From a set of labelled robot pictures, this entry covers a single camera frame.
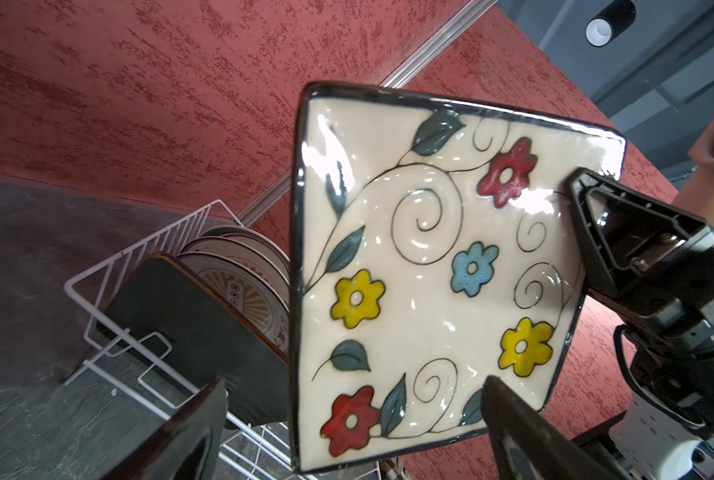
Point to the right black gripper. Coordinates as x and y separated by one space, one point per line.
651 263

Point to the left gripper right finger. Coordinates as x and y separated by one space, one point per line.
525 446

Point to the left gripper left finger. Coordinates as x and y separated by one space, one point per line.
185 446

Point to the dark brown square plate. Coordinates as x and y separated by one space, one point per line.
208 336

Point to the floral square ceramic plate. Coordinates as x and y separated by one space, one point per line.
431 247

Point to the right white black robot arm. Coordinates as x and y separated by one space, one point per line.
651 443

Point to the round patterned plate front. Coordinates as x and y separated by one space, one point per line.
245 291

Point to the round patterned plate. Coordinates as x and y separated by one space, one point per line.
245 291
252 254
255 231

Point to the round patterned plate middle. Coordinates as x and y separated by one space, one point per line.
252 254

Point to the black ceiling spotlight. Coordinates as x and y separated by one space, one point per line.
610 22

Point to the round patterned plate back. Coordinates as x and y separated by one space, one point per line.
255 231

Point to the white wire dish rack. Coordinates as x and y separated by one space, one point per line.
137 367

